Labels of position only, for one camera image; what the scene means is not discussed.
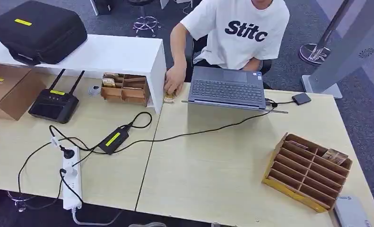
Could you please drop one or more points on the small wooden card box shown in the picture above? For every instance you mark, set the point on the small wooden card box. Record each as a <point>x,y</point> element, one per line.
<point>124,90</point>

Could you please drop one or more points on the black external drive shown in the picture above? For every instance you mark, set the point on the black external drive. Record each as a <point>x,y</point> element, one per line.
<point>301,98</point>

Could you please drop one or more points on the black power adapter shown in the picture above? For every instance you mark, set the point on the black power adapter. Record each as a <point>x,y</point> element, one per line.
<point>113,140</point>

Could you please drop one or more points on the black mains plug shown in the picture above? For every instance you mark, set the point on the black mains plug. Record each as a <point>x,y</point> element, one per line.
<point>68,153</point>

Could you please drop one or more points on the chrome round stand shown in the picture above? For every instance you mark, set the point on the chrome round stand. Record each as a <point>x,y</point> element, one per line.
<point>313,51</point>

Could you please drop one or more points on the white power strip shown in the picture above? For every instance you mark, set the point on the white power strip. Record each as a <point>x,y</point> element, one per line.
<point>72,181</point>

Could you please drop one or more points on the white desk shelf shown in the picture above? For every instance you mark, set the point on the white desk shelf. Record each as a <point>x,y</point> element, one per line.
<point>111,53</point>

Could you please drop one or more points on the chrome base under desk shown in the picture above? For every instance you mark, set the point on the chrome base under desk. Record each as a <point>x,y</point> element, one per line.
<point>17,199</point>

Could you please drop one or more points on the black router with antennas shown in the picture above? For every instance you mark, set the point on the black router with antennas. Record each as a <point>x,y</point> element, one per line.
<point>52,106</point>

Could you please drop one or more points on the brown cardboard box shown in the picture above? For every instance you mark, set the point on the brown cardboard box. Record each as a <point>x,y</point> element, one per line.
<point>11,89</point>

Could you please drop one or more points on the wooden slotted card box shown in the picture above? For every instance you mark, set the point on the wooden slotted card box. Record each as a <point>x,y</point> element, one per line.
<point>302,181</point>

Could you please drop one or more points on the patterned card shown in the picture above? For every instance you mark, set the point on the patterned card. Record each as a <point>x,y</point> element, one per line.
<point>335,156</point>

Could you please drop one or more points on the plain brown card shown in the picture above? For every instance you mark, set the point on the plain brown card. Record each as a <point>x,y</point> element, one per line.
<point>298,144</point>

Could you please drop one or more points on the grey flat device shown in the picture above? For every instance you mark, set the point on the grey flat device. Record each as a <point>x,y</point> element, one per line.
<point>351,213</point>

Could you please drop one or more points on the small grey round object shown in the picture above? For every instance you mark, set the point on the small grey round object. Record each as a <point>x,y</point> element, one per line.
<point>94,90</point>

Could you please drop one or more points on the black carrying case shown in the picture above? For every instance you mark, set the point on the black carrying case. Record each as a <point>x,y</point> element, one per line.
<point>42,33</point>

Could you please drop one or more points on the grey panel stand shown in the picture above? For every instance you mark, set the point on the grey panel stand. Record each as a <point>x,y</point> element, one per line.
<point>346,56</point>

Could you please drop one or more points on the grey laptop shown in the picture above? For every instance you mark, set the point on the grey laptop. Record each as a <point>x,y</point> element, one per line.
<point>227,89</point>

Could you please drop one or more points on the person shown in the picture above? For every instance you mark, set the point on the person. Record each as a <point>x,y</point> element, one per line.
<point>240,37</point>

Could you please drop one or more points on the person's right hand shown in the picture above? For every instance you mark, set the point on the person's right hand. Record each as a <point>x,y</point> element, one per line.
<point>174,78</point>

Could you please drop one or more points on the chrome stool base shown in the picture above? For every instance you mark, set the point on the chrome stool base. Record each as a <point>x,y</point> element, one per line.
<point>146,23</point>

